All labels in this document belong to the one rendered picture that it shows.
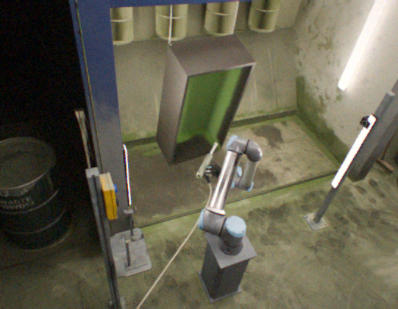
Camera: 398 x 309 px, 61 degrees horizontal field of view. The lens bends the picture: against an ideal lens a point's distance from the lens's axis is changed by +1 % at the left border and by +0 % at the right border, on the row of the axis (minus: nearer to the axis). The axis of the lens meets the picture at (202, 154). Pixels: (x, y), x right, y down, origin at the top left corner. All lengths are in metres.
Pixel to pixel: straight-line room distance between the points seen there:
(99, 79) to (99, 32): 0.26
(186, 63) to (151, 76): 1.58
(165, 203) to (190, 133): 0.79
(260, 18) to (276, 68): 0.89
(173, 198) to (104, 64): 2.03
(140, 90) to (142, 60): 0.33
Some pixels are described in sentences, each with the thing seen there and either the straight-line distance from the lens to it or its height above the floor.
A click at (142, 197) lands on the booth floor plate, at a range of 3.62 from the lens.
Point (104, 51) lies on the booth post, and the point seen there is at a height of 2.01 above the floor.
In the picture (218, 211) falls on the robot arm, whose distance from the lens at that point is 2.44.
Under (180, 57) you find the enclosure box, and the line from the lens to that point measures 2.56.
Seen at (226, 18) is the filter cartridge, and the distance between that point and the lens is 3.84.
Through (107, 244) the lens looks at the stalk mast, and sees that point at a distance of 2.21.
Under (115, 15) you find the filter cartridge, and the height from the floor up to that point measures 1.55.
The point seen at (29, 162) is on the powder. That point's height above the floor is 0.86.
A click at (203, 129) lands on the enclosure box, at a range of 3.69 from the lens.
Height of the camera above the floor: 2.89
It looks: 44 degrees down
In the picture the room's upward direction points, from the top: 8 degrees clockwise
